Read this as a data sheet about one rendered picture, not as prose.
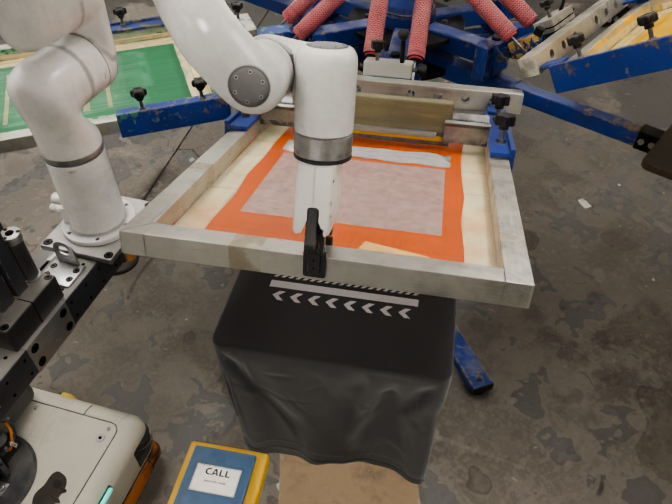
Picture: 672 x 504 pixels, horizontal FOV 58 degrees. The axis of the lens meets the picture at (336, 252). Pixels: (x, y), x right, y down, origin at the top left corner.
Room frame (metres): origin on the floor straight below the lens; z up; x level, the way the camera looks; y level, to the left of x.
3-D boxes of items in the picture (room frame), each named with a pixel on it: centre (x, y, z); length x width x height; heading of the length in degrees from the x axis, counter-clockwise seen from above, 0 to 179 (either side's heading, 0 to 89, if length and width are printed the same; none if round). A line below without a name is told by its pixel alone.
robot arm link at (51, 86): (0.81, 0.42, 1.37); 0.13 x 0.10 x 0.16; 159
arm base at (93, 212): (0.81, 0.44, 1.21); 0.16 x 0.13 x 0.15; 74
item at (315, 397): (0.66, 0.01, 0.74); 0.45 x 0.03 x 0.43; 79
